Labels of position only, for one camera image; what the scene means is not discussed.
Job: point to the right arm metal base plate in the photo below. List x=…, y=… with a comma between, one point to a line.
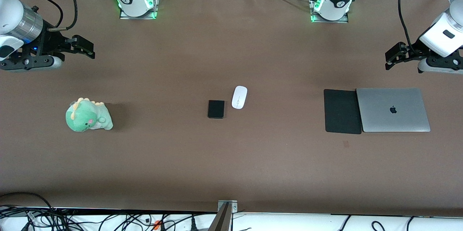
x=152, y=10

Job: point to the green dinosaur plush toy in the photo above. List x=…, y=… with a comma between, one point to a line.
x=86, y=117

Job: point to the silver laptop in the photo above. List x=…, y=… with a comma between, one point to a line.
x=392, y=109

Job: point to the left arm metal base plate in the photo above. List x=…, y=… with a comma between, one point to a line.
x=314, y=17

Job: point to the white computer mouse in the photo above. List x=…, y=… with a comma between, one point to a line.
x=239, y=97

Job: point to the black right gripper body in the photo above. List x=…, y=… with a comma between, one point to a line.
x=50, y=42

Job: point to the black mouse pad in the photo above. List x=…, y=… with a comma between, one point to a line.
x=342, y=111

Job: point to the metal table edge bracket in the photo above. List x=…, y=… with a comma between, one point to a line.
x=233, y=205

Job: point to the aluminium beam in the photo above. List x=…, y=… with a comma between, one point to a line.
x=221, y=220

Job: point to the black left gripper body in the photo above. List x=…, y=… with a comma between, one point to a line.
x=414, y=49

